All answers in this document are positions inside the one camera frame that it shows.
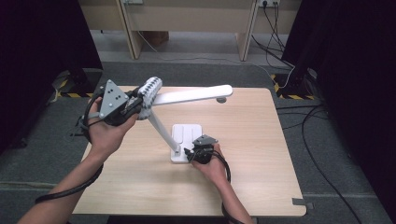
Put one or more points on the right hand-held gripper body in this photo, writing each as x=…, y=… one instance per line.
x=204, y=149

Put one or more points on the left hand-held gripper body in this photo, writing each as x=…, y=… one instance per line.
x=112, y=102

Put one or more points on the white cloth with grey pattern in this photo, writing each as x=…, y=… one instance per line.
x=150, y=91

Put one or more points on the white desk lamp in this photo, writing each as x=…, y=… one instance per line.
x=193, y=95

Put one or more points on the person's right hand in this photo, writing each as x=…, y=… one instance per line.
x=216, y=171

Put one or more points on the person's left hand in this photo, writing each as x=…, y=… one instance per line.
x=104, y=137

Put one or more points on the stand base with hazard tape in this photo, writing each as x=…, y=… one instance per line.
x=81, y=82
x=294, y=84

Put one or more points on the round table grommet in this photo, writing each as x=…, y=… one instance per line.
x=221, y=100

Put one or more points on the brown cardboard box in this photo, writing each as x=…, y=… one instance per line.
x=157, y=38

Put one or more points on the black curtain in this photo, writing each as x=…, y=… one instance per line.
x=351, y=62
x=37, y=46

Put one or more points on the beige wooden desk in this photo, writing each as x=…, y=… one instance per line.
x=186, y=15

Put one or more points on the grey tape piece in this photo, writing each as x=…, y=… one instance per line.
x=302, y=202

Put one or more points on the white wall socket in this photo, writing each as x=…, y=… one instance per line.
x=133, y=1
x=269, y=2

